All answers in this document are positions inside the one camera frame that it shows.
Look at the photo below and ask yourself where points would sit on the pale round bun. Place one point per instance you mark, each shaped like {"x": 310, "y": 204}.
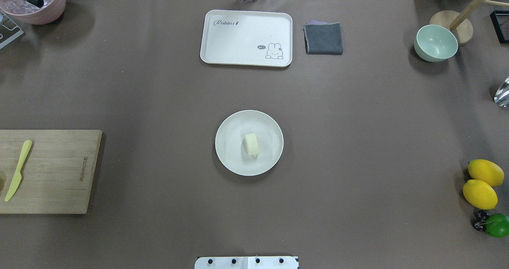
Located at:
{"x": 251, "y": 144}

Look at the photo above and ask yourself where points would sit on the cream rectangular tray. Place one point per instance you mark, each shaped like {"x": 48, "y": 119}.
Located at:
{"x": 247, "y": 38}

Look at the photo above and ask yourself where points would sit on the black tray with glasses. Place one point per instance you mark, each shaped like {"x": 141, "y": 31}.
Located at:
{"x": 500, "y": 20}

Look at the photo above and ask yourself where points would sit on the white round plate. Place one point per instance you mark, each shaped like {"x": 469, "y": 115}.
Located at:
{"x": 230, "y": 148}

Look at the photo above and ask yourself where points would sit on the dark grey folded cloth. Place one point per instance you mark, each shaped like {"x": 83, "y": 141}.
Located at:
{"x": 323, "y": 38}

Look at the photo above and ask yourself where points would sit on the mint green bowl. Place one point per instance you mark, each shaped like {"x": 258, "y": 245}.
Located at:
{"x": 435, "y": 43}

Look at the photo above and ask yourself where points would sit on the wooden cutting board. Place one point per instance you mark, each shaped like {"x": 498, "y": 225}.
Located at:
{"x": 58, "y": 174}

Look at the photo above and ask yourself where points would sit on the wooden cup tree stand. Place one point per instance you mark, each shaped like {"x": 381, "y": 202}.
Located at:
{"x": 458, "y": 23}

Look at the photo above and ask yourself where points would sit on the yellow lemon far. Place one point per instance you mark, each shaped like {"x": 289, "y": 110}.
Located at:
{"x": 486, "y": 171}

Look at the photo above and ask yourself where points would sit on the yellow lemon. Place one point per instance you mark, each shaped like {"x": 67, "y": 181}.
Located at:
{"x": 486, "y": 171}
{"x": 480, "y": 194}

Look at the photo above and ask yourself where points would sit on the yellow lemon near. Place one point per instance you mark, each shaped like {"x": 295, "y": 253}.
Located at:
{"x": 480, "y": 194}

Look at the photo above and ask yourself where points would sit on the dark cherries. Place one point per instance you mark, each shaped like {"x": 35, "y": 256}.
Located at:
{"x": 480, "y": 219}

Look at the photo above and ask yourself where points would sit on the yellow plastic knife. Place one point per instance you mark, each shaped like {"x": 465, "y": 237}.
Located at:
{"x": 17, "y": 177}

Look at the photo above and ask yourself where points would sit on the metal scoop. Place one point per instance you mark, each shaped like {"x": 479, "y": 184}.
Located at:
{"x": 501, "y": 97}

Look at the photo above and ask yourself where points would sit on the pink bowl with ice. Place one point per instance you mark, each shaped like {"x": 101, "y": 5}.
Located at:
{"x": 39, "y": 12}

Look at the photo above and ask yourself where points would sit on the green lime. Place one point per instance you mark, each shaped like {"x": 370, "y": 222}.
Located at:
{"x": 497, "y": 225}

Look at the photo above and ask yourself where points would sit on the white cup rack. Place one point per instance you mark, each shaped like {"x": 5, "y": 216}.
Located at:
{"x": 9, "y": 30}

